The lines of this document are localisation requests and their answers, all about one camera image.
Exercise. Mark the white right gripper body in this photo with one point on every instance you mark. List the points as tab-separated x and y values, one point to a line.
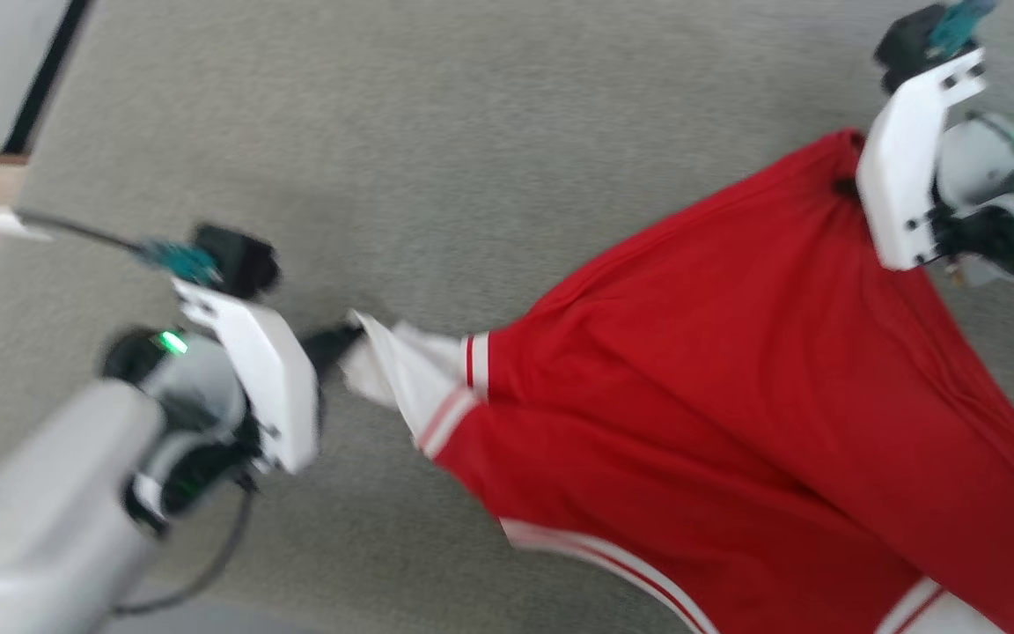
903	176

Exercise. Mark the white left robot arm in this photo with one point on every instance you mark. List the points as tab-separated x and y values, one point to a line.
49	493

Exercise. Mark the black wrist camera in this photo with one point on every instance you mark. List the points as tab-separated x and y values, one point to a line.
907	44
238	260

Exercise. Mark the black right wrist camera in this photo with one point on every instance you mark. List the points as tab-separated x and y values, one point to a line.
907	44

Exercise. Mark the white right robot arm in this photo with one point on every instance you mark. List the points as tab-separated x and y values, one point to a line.
987	167

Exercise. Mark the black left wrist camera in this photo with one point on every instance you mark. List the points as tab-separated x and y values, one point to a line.
238	260

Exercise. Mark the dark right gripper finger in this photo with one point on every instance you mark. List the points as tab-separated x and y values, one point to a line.
847	187

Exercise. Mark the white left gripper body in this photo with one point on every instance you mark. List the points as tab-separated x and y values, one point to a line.
274	387

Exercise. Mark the black wall baseboard strip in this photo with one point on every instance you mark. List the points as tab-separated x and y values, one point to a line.
45	79

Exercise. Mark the red white-striped garment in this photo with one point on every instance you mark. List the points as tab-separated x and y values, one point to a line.
736	396

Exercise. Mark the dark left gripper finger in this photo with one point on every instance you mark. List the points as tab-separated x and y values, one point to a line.
331	345

